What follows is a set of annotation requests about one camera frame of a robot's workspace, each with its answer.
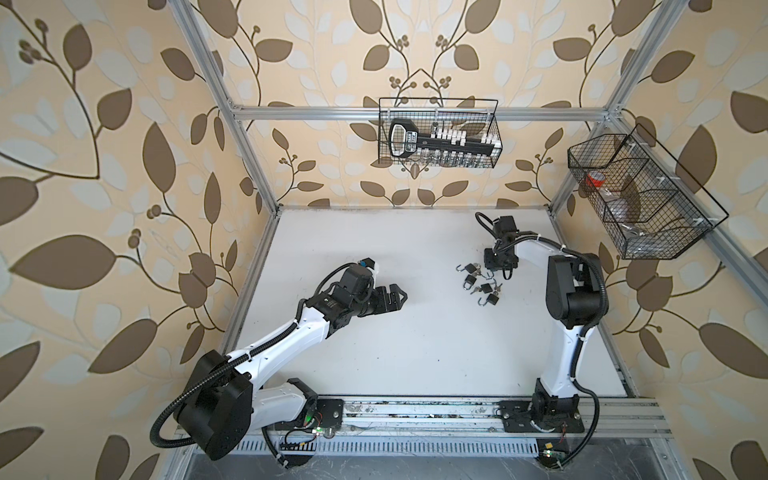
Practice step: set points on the red capped item in basket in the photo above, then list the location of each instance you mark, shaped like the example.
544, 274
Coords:
595, 179

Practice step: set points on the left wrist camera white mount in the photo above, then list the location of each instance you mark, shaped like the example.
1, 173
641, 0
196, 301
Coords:
370, 264

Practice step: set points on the black tool set in basket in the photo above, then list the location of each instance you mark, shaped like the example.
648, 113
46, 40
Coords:
405, 139

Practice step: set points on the back wall wire basket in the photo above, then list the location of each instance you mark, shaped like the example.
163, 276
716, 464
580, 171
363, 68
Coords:
475, 116

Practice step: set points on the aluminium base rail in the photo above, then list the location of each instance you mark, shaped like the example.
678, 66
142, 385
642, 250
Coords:
465, 427

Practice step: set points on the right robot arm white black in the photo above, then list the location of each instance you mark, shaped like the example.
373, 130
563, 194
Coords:
576, 299

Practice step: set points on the right wall wire basket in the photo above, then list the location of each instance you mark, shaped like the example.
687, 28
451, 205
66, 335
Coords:
653, 206

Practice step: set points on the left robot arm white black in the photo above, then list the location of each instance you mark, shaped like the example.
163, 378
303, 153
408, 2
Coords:
228, 394

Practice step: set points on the wall wire basket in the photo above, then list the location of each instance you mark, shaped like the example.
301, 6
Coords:
653, 206
475, 116

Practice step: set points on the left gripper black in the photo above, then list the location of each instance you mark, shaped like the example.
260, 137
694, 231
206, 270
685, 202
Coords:
386, 306

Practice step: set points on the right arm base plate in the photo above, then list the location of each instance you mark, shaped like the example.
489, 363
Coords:
520, 416

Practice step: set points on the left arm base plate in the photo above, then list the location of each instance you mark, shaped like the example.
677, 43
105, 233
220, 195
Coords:
325, 413

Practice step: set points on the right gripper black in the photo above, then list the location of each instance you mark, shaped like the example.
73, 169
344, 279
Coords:
490, 264

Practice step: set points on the aluminium frame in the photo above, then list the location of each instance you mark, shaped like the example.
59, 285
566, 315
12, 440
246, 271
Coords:
300, 82

